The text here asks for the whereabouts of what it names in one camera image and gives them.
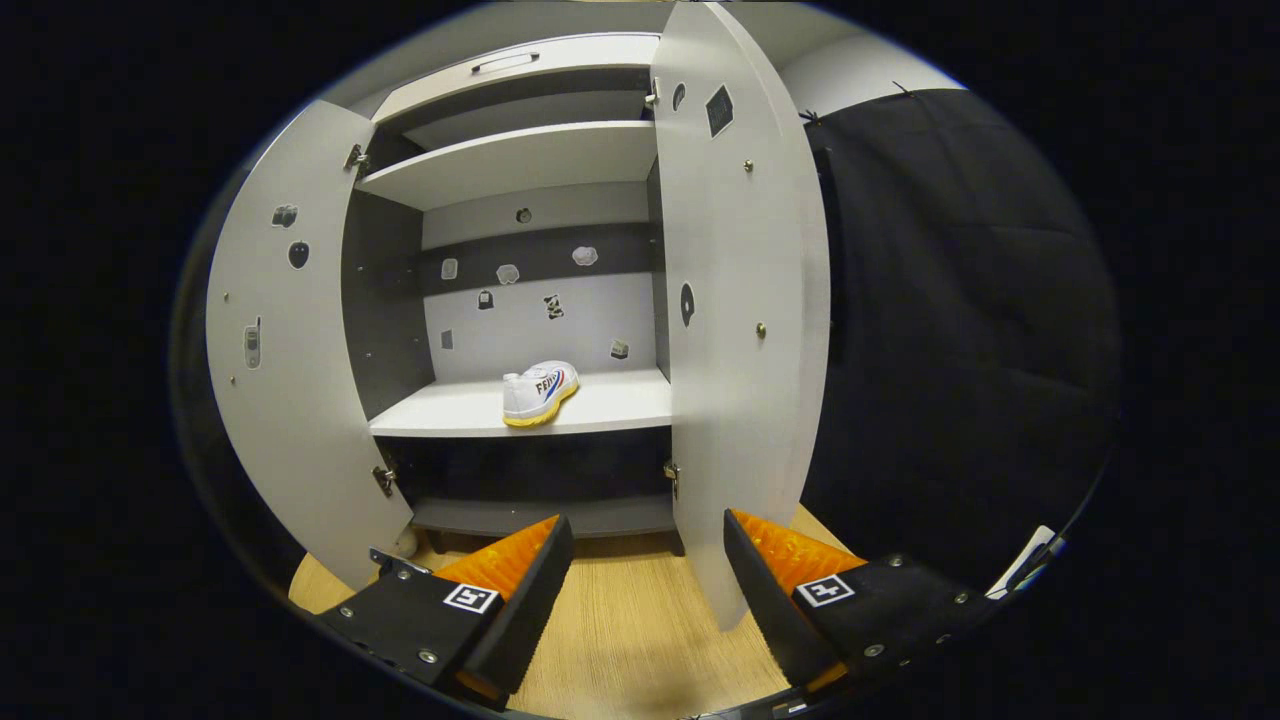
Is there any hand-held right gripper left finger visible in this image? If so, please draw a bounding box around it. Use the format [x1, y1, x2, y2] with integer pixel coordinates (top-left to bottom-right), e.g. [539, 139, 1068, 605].
[315, 515, 576, 711]

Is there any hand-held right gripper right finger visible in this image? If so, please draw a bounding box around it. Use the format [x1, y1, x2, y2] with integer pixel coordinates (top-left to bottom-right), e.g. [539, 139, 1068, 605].
[722, 508, 1001, 693]

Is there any white shoe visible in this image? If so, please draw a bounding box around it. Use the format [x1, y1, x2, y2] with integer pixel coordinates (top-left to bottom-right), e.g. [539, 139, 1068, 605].
[502, 360, 581, 429]

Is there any white shoe cabinet door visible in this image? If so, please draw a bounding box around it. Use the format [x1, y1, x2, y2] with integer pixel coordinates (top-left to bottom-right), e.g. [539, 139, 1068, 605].
[650, 0, 831, 633]
[205, 98, 416, 591]

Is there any white shoe cabinet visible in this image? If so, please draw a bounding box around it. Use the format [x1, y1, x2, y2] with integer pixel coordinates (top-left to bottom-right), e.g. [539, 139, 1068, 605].
[345, 32, 691, 556]

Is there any white cabinet drawer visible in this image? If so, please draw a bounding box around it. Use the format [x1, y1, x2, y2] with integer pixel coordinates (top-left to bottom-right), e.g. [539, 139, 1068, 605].
[370, 32, 663, 126]

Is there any black backdrop cloth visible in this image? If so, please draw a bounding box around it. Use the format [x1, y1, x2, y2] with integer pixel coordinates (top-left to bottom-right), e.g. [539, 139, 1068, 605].
[800, 88, 1123, 591]

